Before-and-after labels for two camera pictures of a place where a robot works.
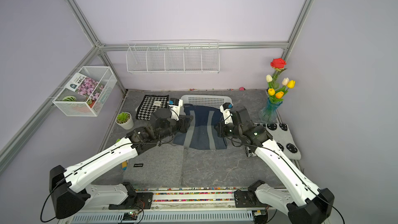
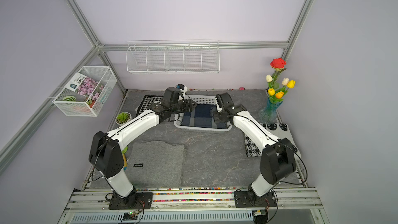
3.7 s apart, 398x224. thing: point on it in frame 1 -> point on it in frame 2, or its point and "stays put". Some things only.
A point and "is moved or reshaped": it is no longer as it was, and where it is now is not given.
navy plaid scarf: (201, 135) is moved or reshaped
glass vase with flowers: (269, 112) stays put
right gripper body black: (229, 130) -> (218, 115)
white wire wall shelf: (175, 56) stays put
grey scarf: (159, 167) stays put
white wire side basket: (86, 92) stays put
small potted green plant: (125, 120) stays put
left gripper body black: (174, 126) -> (182, 107)
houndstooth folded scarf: (149, 104) stays put
